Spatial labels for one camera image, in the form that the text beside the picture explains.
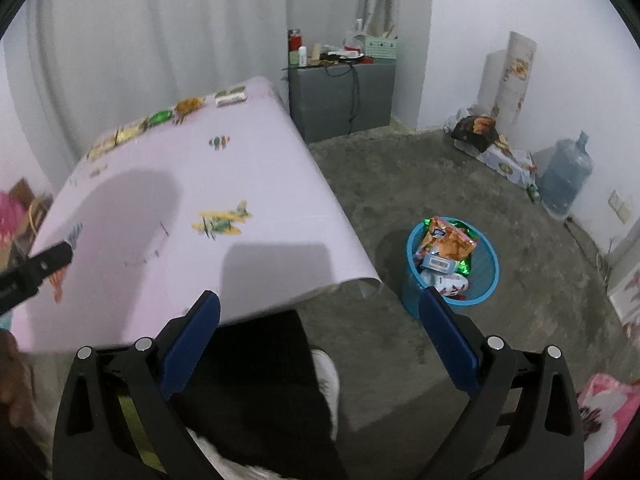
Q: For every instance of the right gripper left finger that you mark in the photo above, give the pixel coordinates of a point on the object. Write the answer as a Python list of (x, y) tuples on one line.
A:
[(92, 439)]

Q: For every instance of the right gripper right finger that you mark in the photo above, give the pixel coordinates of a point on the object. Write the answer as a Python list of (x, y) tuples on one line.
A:
[(522, 419)]

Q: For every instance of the blue plastic waste basket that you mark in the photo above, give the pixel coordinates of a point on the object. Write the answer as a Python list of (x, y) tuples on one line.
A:
[(483, 272)]

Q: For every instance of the orange chips bag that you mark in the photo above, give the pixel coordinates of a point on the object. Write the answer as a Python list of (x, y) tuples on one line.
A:
[(445, 242)]

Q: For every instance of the white AD calcium milk bottle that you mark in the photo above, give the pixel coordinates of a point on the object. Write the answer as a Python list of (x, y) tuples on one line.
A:
[(448, 285)]

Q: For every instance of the pink plastic bag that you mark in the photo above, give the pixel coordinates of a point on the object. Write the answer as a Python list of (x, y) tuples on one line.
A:
[(11, 216)]

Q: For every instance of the pink flower blanket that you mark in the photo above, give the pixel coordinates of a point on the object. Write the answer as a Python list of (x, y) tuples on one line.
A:
[(607, 408)]

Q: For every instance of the black trousers leg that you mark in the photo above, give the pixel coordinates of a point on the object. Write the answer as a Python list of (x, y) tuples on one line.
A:
[(253, 405)]

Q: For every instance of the white appliance box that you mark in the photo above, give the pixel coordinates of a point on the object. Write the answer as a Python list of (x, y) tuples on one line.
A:
[(623, 289)]

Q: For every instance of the yellow snack packets row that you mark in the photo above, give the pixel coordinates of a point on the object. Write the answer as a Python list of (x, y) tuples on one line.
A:
[(120, 137)]

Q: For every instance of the white shoe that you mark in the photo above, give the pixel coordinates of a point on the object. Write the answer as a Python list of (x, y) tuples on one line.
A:
[(329, 385)]

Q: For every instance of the green candy wrapper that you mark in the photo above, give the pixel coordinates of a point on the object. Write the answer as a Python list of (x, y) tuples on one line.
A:
[(158, 118)]

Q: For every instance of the pink tablecloth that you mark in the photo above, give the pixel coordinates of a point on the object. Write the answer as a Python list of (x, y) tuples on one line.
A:
[(230, 201)]

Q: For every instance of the golden candy wrapper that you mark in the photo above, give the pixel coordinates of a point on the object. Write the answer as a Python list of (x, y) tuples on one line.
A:
[(186, 107)]

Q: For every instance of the blue water jug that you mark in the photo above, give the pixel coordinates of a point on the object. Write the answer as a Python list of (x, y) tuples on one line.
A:
[(564, 177)]

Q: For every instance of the white patterned flat box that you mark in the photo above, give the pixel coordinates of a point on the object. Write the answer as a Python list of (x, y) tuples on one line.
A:
[(516, 166)]

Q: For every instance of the small white gold box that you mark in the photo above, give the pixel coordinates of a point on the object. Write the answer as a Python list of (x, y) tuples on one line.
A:
[(231, 96)]

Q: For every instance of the black orange snack bag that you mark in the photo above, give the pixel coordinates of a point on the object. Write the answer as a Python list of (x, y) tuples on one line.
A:
[(478, 131)]

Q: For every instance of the grey cabinet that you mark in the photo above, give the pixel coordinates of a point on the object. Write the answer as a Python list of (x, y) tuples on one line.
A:
[(338, 100)]

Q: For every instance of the red thermos bottle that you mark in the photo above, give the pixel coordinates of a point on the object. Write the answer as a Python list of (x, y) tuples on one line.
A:
[(295, 40)]

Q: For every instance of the green storage basket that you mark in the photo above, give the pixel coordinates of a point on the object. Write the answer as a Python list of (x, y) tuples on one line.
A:
[(383, 48)]

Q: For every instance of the wall socket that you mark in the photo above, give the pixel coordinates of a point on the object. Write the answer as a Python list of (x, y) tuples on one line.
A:
[(619, 207)]

